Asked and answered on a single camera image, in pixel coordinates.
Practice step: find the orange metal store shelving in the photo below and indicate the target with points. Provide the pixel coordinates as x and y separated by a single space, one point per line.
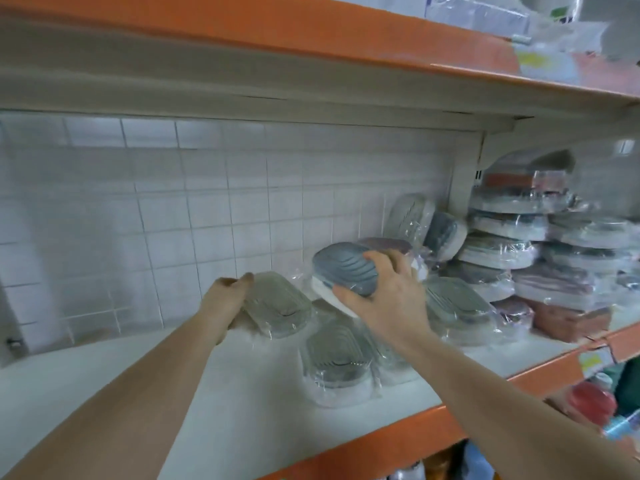
250 25

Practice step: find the person's right hand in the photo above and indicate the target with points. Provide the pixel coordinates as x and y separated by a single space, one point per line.
395 305

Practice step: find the person's right forearm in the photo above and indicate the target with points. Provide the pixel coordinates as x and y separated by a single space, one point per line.
500 415

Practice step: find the pile of soap dishes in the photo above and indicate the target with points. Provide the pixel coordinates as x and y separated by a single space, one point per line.
520 250

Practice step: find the clear acrylic tray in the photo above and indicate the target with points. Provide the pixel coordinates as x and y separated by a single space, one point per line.
480 15

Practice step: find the pink plastic bottle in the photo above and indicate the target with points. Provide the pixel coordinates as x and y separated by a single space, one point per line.
592 403

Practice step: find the clear soap dish left- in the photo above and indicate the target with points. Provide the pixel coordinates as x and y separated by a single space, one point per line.
280 305

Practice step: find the yellow shelf price label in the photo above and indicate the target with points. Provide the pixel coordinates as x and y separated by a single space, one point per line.
545 63
597 362

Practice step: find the person's left forearm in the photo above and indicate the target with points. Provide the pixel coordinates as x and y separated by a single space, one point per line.
110 415

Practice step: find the person's left hand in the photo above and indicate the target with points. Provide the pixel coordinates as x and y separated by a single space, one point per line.
222 307

